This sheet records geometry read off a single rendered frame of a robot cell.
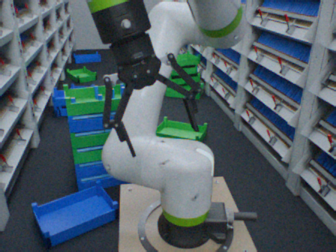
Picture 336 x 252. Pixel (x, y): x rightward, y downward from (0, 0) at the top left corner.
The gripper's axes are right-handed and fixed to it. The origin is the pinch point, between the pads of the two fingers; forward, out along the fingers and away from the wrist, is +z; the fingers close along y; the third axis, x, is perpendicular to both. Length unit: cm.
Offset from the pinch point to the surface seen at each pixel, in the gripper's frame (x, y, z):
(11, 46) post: 125, -48, -25
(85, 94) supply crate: 96, -20, 6
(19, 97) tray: 128, -57, 1
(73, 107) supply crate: 76, -25, 5
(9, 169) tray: 85, -64, 23
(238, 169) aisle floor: 83, 39, 69
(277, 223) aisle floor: 41, 37, 74
